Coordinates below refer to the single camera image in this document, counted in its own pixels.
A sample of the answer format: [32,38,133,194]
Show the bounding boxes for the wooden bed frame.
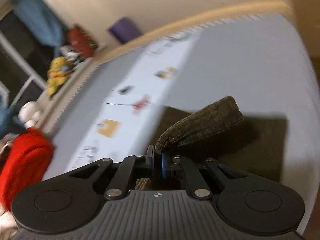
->
[36,0,296,134]

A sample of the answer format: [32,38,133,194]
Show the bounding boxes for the red folded blanket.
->
[1,128,54,211]

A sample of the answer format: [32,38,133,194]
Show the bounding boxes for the dark red cushion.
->
[67,24,98,58]

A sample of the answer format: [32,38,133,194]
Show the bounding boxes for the blue hanging cloth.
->
[10,0,67,49]

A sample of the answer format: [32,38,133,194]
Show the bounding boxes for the purple box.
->
[108,17,142,44]

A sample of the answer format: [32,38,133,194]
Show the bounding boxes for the brown corduroy pants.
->
[149,96,287,182]

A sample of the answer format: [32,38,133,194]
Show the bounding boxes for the grey printed bed sheet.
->
[44,14,319,232]

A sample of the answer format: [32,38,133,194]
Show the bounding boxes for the teal plush toy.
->
[1,105,27,139]

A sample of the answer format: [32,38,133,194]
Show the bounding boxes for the yellow plush toy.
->
[46,56,73,97]

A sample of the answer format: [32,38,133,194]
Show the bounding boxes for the white plush toy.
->
[18,101,42,128]

